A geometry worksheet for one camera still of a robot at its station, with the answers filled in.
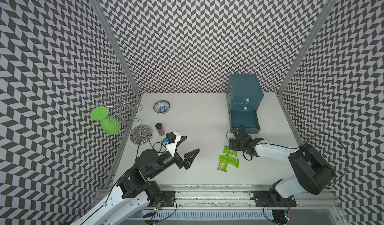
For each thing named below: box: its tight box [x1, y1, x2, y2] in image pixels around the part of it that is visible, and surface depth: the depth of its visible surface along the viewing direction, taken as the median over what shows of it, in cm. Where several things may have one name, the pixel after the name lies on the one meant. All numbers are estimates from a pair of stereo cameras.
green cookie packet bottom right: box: [225, 154, 240, 168], surface depth 86 cm
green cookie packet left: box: [223, 145, 238, 157], surface depth 90 cm
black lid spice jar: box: [155, 122, 165, 136], surface depth 91 cm
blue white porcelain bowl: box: [153, 100, 171, 115], surface depth 110 cm
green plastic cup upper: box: [90, 106, 109, 121], surface depth 68 cm
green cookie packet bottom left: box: [217, 155, 229, 172], surface depth 85 cm
